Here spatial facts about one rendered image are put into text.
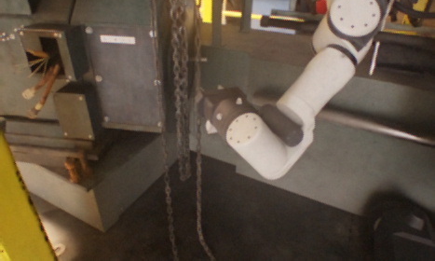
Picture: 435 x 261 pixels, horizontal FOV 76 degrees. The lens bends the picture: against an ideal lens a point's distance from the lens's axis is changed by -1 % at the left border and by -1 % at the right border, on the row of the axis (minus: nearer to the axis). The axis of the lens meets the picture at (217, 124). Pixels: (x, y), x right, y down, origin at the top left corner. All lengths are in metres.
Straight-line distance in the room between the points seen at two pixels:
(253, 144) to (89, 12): 0.61
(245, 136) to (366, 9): 0.28
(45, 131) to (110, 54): 0.39
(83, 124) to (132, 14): 0.35
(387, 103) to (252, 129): 0.74
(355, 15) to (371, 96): 0.62
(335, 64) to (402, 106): 0.64
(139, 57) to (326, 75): 0.51
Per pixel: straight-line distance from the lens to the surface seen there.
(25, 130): 1.15
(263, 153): 0.45
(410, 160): 1.22
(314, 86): 0.49
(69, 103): 0.91
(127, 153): 1.11
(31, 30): 0.86
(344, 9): 0.52
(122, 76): 0.87
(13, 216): 0.78
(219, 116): 0.53
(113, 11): 0.85
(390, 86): 1.09
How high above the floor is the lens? 0.94
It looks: 31 degrees down
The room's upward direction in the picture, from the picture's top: 2 degrees clockwise
